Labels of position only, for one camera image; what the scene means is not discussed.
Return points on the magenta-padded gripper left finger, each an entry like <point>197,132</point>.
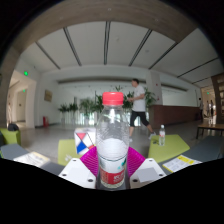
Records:
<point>75,171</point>

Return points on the framed wall picture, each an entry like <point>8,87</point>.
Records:
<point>48,96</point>

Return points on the white printed booklet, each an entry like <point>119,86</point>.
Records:
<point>31,159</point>

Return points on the potted green plants group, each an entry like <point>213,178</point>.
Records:
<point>87,106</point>

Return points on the long wooden bench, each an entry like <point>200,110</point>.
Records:
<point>210,126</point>

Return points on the yellow-edged printed booklet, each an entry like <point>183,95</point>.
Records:
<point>180,163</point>

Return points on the clear red-capped water bottle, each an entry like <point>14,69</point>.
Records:
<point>112,150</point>

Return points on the wooden shelf unit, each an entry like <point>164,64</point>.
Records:
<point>220,98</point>

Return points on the white cube with coloured triangles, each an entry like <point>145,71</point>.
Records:
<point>84,141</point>

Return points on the small clear water bottle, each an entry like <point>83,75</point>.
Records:
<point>162,136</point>

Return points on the red fire extinguisher box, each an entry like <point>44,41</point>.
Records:
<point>45,121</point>

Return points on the person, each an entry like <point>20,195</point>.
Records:
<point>138,103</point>
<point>201,106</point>
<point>211,107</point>

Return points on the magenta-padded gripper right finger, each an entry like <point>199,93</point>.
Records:
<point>148,171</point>

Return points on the black backpack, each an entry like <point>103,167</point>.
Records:
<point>13,127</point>

